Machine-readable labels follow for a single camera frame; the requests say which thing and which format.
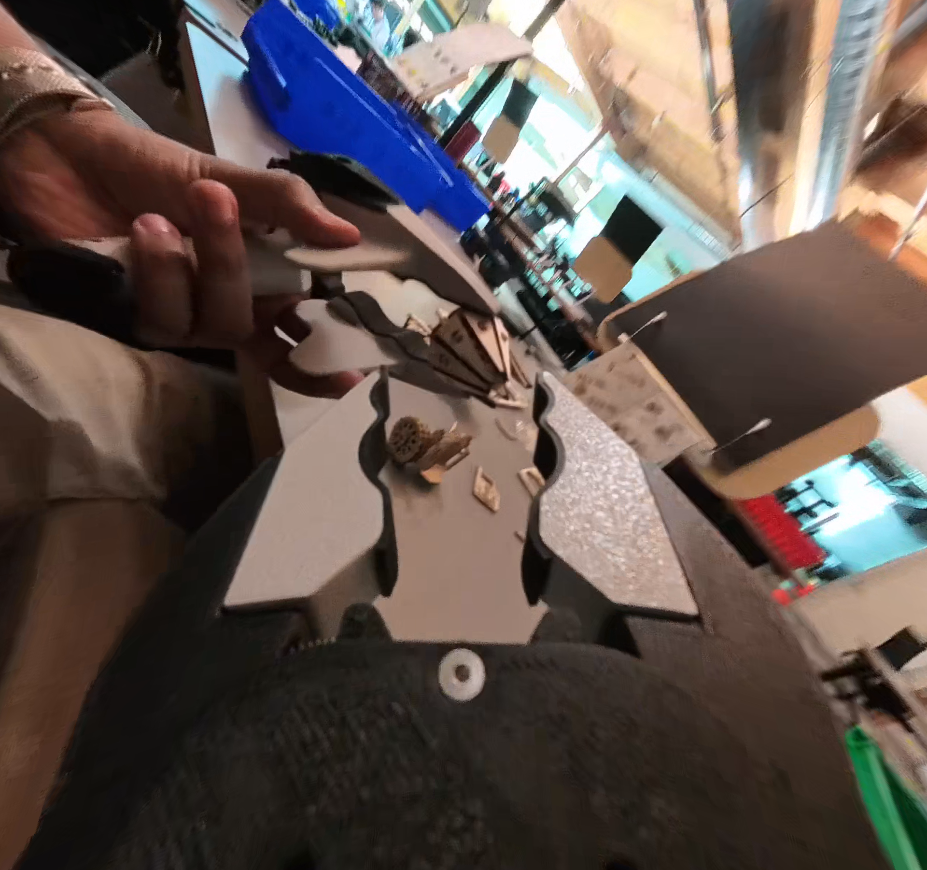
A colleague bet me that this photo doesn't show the green bag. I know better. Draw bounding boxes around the green bag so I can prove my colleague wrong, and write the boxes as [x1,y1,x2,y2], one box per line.
[843,725,927,870]

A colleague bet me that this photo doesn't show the blue plastic bin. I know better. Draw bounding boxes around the blue plastic bin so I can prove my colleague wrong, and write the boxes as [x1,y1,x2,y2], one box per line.
[241,0,495,231]

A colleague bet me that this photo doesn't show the red crate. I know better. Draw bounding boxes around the red crate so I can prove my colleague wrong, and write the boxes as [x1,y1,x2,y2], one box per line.
[737,493,828,575]

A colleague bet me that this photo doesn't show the beaded bracelet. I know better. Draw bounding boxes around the beaded bracelet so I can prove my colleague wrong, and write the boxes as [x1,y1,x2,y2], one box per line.
[0,47,115,133]

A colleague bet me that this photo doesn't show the pale hanging board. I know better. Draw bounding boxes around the pale hanging board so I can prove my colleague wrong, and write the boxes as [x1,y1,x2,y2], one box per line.
[393,22,534,100]

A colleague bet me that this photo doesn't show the small wooden cone assembly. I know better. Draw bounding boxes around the small wooden cone assembly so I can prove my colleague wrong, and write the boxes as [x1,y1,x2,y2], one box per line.
[406,307,531,411]

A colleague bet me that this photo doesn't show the person's left hand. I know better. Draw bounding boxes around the person's left hand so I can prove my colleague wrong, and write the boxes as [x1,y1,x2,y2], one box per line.
[0,109,365,400]

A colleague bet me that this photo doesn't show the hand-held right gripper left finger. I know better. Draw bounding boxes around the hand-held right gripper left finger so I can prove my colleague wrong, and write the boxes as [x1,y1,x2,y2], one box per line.
[223,369,401,641]

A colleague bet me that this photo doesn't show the person's left forearm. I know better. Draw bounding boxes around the person's left forearm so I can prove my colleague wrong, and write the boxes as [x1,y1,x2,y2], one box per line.
[0,4,117,154]

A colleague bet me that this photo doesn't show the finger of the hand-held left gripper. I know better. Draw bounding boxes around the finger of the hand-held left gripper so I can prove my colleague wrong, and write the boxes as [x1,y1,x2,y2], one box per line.
[288,290,509,396]
[282,198,502,316]

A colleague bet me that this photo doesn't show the person's clothing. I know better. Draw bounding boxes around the person's clothing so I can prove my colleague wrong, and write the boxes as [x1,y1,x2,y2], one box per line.
[0,301,280,870]

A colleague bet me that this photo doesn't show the wooden model boat part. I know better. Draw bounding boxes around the wooden model boat part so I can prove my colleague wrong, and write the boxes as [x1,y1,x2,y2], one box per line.
[387,415,475,487]

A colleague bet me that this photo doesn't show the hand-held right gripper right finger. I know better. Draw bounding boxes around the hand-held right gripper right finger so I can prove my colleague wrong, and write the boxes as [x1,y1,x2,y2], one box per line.
[521,370,701,621]

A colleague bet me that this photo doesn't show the small hanging black panel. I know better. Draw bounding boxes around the small hanging black panel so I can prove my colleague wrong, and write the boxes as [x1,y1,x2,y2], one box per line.
[481,79,540,164]
[572,195,664,304]

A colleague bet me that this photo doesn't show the large hanging black panel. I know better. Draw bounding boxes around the large hanging black panel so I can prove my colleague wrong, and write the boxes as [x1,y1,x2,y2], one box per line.
[600,216,927,498]

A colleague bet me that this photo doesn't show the wooden puzzle sheet round holes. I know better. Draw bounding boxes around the wooden puzzle sheet round holes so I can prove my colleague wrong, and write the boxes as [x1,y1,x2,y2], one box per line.
[563,340,719,467]

